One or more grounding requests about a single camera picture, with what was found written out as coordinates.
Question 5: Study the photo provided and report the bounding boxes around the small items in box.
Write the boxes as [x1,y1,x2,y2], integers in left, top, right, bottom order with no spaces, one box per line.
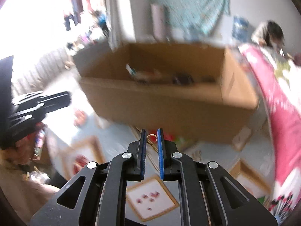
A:
[125,64,171,83]

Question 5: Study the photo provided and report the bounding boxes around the person's left hand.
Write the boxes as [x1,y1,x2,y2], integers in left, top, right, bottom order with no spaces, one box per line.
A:
[1,124,45,165]

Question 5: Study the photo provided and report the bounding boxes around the dark-haired person in white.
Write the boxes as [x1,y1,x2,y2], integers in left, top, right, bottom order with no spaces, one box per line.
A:
[251,21,285,52]

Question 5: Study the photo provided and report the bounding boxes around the black wristwatch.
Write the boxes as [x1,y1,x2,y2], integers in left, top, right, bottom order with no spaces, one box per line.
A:
[172,74,194,86]

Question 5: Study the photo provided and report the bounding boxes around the hanging clothes on rack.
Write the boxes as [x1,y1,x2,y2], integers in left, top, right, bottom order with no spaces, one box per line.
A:
[64,0,94,32]

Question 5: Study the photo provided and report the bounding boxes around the person's beige trouser leg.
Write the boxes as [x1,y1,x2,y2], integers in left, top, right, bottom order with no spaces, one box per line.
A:
[1,166,59,224]

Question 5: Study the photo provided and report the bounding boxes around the blue water dispenser bottle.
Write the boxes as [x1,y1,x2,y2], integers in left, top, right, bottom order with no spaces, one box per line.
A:
[232,15,249,42]

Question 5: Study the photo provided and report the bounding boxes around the brown cardboard box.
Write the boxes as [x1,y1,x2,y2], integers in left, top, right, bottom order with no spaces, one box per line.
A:
[74,43,259,143]

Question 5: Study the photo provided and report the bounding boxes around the grey curtain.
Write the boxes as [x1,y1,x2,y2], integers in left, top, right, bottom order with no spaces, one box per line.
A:
[105,0,135,50]

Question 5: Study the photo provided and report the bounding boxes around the rolled pink mat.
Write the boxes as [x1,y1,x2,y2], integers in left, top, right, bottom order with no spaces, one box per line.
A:
[150,4,166,42]

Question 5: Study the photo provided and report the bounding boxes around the pink floral quilt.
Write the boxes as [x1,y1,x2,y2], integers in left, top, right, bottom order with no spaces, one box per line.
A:
[239,44,300,224]

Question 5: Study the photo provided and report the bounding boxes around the teal floral wall cloth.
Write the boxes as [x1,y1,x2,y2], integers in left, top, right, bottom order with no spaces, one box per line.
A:
[150,0,231,36]

